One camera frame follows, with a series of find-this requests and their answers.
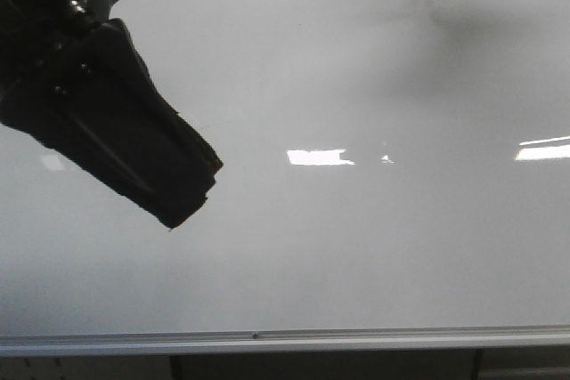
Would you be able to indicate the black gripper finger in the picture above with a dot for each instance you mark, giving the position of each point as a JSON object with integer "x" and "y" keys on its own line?
{"x": 96, "y": 104}

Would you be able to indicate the white whiteboard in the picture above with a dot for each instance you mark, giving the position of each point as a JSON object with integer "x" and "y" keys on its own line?
{"x": 387, "y": 164}

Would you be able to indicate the dark cabinet under whiteboard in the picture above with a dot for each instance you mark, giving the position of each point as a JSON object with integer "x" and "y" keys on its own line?
{"x": 550, "y": 362}

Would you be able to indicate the aluminium whiteboard tray rail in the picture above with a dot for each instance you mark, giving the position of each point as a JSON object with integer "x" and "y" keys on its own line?
{"x": 311, "y": 340}

